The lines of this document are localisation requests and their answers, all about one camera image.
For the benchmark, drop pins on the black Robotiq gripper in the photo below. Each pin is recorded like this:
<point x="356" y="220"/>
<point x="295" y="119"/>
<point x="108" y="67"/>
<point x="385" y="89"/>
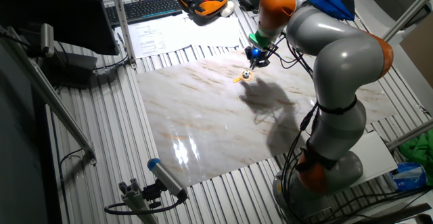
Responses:
<point x="257" y="54"/>

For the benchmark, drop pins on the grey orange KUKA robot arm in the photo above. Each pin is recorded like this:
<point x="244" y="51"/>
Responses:
<point x="341" y="55"/>

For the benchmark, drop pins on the small black white soccer ball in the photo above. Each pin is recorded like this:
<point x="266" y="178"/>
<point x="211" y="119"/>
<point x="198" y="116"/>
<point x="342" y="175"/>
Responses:
<point x="246" y="74"/>

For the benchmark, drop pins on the white bone-shaped toy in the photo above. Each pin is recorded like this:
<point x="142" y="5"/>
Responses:
<point x="228" y="9"/>

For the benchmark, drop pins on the orange black teach pendant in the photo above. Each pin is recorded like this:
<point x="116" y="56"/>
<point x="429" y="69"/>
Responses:
<point x="209" y="6"/>

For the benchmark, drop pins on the blue fabric bag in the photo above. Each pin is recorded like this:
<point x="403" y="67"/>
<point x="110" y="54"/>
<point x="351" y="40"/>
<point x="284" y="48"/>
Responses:
<point x="331" y="4"/>

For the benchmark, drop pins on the black computer keyboard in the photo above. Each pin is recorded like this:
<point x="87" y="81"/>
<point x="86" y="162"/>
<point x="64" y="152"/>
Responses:
<point x="145" y="9"/>

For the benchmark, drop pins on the brown cardboard box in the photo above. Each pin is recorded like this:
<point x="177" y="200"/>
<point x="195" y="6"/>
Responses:
<point x="419" y="55"/>

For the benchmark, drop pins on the green cloth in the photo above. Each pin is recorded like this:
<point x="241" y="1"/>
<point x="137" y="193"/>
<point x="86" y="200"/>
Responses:
<point x="421" y="149"/>

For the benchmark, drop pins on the black box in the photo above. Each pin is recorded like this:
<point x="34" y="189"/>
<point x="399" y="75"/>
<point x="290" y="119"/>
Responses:
<point x="74" y="70"/>

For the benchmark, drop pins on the blue tissue pack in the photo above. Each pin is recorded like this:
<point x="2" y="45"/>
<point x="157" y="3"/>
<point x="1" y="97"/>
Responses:
<point x="407" y="178"/>

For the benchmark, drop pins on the black monitor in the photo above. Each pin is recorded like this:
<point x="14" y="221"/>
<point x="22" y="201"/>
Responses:
<point x="61" y="17"/>

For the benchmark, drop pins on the long diagonal aluminium profile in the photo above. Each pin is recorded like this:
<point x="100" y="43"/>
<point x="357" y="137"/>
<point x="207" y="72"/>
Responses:
<point x="50" y="95"/>

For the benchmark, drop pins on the green gripper mount flange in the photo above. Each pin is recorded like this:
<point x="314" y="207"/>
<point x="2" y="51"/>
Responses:
<point x="258" y="39"/>

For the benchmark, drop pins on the slanted aluminium frame post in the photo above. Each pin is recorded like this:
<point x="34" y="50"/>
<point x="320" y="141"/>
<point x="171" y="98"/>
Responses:
<point x="121" y="21"/>

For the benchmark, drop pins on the silver camera with blue tip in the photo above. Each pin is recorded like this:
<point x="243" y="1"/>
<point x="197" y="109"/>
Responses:
<point x="165" y="178"/>

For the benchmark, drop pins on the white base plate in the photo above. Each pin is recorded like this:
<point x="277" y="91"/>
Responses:
<point x="375" y="156"/>

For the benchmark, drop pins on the diagonal aluminium frame bar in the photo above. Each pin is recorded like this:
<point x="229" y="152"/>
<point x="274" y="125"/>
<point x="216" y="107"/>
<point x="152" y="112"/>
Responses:
<point x="406" y="14"/>

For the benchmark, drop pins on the short aluminium frame bar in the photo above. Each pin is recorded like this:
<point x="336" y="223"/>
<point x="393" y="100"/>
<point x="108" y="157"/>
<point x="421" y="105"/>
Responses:
<point x="411" y="134"/>

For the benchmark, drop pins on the aluminium camera mount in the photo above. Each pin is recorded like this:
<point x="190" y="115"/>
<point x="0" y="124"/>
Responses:
<point x="133" y="197"/>

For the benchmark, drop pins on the grey clamp bracket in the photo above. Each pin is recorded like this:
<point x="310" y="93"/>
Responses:
<point x="47" y="39"/>

